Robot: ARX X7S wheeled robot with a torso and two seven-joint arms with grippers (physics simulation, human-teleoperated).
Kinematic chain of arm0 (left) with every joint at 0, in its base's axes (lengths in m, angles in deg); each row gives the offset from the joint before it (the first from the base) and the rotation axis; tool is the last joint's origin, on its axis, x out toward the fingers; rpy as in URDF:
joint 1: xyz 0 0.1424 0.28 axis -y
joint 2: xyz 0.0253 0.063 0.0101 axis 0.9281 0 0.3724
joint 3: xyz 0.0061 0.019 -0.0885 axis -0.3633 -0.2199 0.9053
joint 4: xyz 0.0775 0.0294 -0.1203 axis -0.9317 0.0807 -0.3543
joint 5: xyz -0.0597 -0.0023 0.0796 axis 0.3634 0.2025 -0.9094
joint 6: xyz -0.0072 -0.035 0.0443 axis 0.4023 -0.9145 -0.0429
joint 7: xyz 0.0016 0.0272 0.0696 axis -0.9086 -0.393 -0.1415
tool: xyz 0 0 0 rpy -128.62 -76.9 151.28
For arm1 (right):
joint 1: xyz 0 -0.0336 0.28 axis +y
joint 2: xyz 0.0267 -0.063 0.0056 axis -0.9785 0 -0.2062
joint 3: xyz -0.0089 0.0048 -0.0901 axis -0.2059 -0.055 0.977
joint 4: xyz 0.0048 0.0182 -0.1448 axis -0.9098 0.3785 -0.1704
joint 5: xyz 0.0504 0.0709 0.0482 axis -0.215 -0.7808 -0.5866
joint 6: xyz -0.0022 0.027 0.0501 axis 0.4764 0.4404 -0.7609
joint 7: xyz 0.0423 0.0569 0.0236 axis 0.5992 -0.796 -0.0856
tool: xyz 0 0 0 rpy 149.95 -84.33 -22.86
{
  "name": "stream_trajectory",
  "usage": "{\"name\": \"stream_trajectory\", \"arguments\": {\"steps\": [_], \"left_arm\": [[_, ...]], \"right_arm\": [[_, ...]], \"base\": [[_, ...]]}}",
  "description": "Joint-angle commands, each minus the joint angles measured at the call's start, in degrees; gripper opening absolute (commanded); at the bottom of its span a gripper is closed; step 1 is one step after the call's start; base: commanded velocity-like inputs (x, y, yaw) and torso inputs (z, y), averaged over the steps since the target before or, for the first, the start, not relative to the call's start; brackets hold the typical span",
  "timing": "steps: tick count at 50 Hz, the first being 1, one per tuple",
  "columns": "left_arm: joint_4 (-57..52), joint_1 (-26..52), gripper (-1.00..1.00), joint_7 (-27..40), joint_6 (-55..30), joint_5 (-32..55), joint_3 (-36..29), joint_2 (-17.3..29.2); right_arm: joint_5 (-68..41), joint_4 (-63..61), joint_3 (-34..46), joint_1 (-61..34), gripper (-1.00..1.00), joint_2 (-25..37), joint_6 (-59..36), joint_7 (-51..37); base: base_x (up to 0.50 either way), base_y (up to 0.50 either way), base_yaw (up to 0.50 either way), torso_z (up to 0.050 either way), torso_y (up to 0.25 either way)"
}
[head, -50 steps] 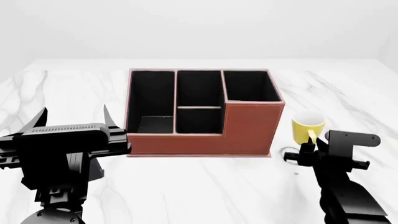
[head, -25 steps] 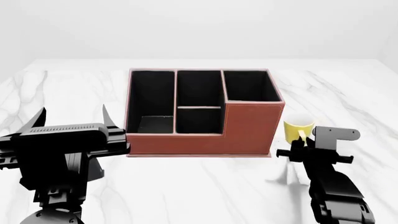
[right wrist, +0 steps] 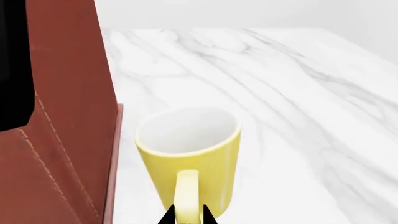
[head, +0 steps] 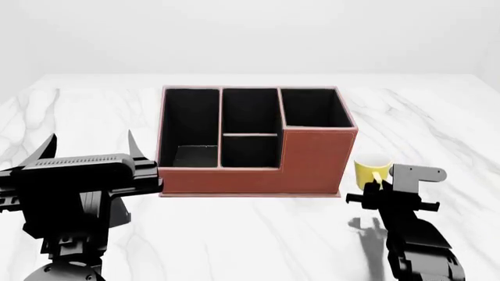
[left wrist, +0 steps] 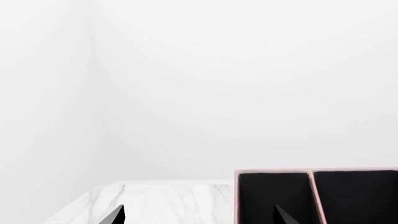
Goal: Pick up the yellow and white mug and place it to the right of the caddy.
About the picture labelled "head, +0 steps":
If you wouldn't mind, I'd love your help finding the grey right gripper camera bracket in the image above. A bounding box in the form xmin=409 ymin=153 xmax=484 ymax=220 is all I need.
xmin=390 ymin=163 xmax=448 ymax=193

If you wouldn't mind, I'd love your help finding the black left gripper camera box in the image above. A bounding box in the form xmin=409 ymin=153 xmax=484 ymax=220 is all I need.
xmin=10 ymin=152 xmax=137 ymax=184

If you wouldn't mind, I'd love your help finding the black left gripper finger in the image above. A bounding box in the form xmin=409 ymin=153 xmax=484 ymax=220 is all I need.
xmin=127 ymin=129 xmax=160 ymax=173
xmin=22 ymin=133 xmax=59 ymax=170

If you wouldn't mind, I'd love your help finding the yellow and white mug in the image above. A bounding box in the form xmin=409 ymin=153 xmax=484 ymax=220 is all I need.
xmin=353 ymin=152 xmax=394 ymax=190

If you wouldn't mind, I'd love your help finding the brown leather desk caddy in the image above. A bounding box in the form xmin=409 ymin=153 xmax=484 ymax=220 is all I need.
xmin=155 ymin=84 xmax=359 ymax=199

